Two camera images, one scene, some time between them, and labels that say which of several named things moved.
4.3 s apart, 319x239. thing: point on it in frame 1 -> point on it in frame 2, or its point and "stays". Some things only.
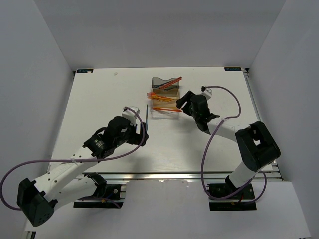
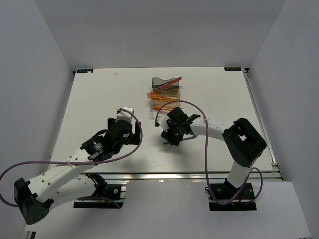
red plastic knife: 168,109 stays
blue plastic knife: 147,118 -> 183,139
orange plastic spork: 154,96 stays
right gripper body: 188,109 -> 174,134
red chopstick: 166,86 stays
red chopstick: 171,82 stays
